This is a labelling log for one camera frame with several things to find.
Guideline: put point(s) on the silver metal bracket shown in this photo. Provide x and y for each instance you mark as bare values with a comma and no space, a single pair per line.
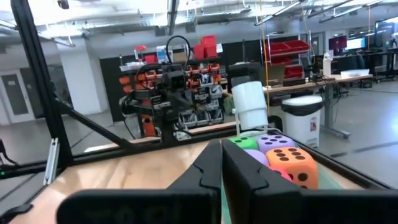
51,161

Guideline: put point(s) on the orange foam die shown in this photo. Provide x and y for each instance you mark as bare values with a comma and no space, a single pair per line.
295,168

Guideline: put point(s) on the rack with red bins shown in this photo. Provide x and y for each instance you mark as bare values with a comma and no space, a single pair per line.
289,46

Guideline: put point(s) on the red foam die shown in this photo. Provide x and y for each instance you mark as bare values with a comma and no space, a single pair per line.
280,173

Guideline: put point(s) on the white bottle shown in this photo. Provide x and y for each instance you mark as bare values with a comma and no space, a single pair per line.
326,65

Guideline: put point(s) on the wooden top desk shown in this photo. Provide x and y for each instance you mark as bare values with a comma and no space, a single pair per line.
311,84

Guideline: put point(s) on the black aluminium table frame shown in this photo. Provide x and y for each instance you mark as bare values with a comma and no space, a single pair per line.
37,71

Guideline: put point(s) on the shelf with small parts bins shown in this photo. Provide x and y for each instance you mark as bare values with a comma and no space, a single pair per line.
206,93

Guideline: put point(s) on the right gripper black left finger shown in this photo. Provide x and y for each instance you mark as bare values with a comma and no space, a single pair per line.
174,205

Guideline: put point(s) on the white trash bin black liner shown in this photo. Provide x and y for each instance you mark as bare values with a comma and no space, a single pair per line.
303,121

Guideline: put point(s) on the purple foam die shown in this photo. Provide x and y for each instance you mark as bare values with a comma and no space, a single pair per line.
275,143
256,157

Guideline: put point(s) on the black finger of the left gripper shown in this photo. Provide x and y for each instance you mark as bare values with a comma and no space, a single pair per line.
172,105
186,104

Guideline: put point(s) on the dark computer monitor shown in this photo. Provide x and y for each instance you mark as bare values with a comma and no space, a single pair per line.
337,45

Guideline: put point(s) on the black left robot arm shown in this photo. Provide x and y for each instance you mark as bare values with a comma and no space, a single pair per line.
169,133

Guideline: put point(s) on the green foam die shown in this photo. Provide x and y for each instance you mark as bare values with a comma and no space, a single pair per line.
244,143

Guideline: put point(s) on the red storage boxes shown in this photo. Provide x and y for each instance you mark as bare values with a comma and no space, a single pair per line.
206,46

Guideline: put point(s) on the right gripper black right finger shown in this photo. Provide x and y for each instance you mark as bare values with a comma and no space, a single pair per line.
280,208

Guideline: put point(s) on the black box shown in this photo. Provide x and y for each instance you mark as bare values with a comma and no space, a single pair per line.
245,71

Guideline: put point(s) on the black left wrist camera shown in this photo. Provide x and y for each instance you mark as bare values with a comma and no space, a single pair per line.
175,79

